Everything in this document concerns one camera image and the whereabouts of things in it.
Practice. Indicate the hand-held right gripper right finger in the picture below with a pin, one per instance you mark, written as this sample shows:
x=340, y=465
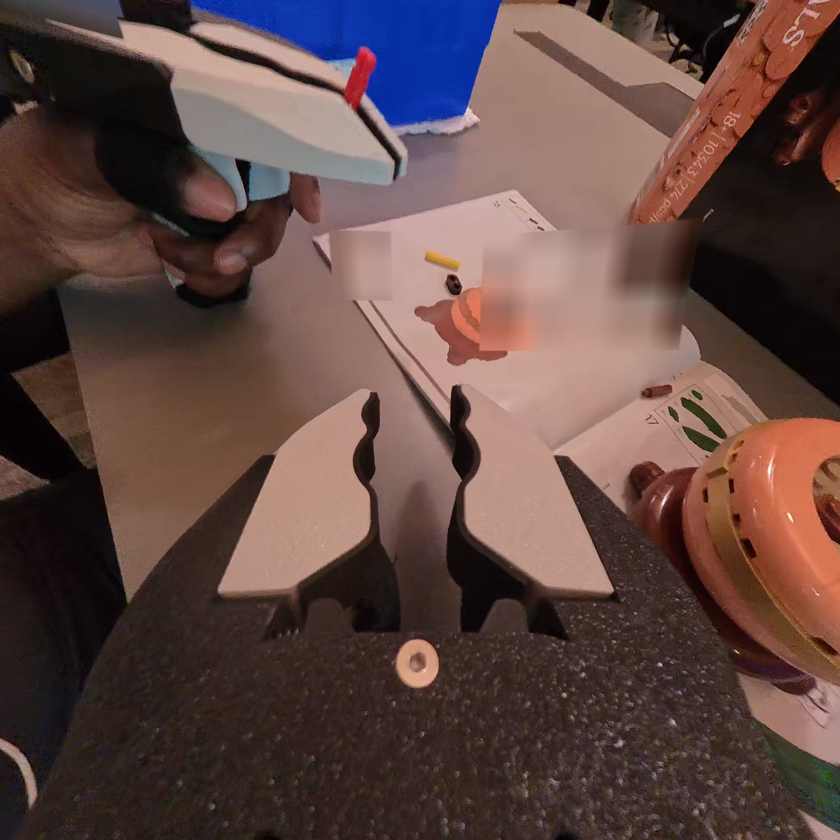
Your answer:
x=518, y=512

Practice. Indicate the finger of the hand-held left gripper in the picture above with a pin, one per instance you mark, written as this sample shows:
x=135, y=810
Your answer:
x=275, y=124
x=282, y=56

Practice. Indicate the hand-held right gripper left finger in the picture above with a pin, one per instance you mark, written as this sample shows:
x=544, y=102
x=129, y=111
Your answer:
x=308, y=512

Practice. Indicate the small red brick axle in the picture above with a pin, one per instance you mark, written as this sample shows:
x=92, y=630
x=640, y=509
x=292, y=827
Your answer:
x=359, y=75

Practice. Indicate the grey desk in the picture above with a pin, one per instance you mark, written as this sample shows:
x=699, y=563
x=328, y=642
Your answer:
x=197, y=394

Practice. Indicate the person's left hand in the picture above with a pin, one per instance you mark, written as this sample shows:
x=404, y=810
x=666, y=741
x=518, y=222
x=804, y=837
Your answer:
x=52, y=197

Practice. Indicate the white instruction booklet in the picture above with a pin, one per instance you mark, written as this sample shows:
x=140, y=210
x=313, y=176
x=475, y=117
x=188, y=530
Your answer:
x=558, y=394

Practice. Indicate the blue plastic bin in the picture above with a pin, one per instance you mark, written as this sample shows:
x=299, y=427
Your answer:
x=420, y=52

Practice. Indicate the small brown brick piece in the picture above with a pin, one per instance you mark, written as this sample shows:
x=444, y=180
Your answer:
x=656, y=391

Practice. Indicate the pink toy brick flowerpot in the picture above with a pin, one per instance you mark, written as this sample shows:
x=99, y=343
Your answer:
x=761, y=525

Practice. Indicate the orange and black toy box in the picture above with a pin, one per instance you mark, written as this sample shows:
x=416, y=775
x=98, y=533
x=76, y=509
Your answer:
x=722, y=131

